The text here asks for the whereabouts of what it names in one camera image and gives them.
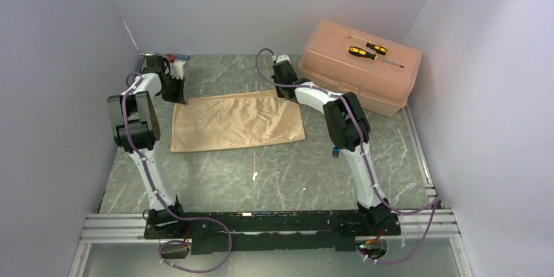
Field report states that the peach satin napkin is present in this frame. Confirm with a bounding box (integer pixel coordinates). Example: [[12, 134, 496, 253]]
[[171, 91, 306, 153]]

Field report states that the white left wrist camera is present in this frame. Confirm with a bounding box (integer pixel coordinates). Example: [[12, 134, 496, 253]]
[[169, 59, 188, 80]]

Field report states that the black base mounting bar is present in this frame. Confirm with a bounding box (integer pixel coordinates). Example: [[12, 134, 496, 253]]
[[144, 210, 401, 255]]

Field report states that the red blue screwdriver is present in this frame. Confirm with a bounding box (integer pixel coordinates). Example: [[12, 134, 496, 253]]
[[155, 53, 190, 63]]

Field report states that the blue plastic fork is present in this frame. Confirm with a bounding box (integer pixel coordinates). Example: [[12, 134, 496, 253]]
[[332, 147, 340, 158]]

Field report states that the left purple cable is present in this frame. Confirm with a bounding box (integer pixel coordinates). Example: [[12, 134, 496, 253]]
[[121, 71, 235, 274]]

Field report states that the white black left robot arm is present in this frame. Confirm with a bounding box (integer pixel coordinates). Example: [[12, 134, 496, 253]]
[[107, 54, 188, 238]]

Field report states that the small yellow black screwdriver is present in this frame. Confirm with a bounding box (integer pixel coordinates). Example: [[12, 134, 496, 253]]
[[349, 35, 388, 56]]

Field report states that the large yellow black screwdriver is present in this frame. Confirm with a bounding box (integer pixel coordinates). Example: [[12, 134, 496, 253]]
[[348, 46, 404, 68]]

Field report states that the peach plastic toolbox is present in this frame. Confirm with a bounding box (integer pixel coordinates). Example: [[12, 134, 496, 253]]
[[299, 20, 422, 117]]

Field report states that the aluminium frame rail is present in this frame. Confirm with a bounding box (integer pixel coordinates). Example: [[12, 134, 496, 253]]
[[70, 207, 473, 276]]

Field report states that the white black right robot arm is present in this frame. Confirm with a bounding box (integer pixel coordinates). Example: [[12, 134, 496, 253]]
[[271, 57, 393, 235]]

